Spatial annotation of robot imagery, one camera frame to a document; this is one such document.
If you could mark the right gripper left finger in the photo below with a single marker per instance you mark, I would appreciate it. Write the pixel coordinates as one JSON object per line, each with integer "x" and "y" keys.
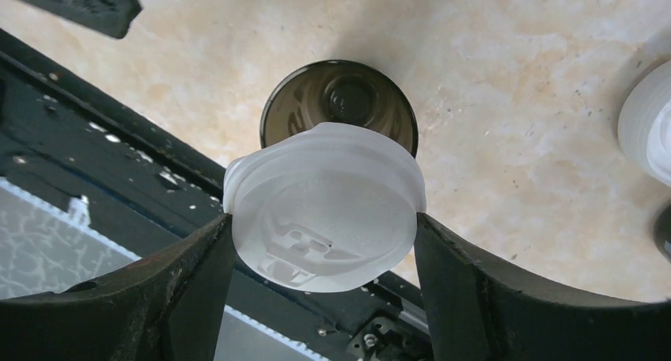
{"x": 167, "y": 306}

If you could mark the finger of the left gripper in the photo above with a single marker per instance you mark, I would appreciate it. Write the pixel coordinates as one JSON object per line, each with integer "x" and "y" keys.
{"x": 108, "y": 17}

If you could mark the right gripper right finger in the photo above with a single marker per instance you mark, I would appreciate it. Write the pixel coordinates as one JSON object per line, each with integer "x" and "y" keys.
{"x": 481, "y": 307}

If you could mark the stack of white lids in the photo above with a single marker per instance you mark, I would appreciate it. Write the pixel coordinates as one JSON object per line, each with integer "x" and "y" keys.
{"x": 644, "y": 124}

